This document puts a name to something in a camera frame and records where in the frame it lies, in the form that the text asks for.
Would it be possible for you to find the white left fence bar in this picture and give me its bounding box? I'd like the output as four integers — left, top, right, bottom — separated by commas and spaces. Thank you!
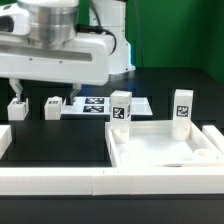
0, 125, 12, 159

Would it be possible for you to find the white front fence bar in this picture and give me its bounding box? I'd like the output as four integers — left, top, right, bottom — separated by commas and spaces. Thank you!
0, 168, 224, 196

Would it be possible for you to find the white right fence bar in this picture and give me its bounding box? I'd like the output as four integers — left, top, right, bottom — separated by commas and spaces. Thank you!
202, 125, 224, 154

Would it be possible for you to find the white fence bar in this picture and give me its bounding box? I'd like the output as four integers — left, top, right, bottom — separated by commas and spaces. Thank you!
0, 168, 224, 196
0, 125, 12, 159
202, 125, 224, 154

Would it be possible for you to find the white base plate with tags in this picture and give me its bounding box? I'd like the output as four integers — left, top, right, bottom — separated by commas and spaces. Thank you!
62, 97, 153, 116

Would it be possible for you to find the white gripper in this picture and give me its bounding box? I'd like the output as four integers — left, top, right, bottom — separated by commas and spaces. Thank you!
0, 3, 114, 105

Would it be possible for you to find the white square tabletop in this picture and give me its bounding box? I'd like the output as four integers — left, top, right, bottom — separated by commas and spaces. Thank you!
105, 120, 224, 169

